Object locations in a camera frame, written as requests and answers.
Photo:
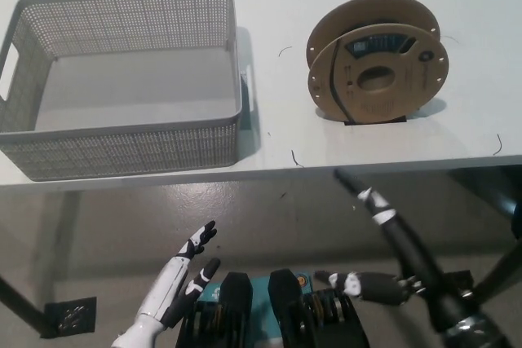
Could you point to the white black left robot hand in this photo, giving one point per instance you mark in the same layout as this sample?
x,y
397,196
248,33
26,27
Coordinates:
x,y
163,295

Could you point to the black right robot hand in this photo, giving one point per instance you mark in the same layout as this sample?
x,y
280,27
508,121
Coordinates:
x,y
408,250

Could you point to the cardboard filament spool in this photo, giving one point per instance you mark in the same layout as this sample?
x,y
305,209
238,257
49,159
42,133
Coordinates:
x,y
379,107

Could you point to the black table leg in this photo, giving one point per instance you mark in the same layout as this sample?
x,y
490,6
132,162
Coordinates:
x,y
501,270
20,303

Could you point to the black tape patch on table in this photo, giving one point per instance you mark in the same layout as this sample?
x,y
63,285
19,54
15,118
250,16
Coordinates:
x,y
367,122

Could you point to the grey perforated plastic basket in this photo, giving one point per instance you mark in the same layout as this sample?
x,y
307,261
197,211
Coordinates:
x,y
122,148

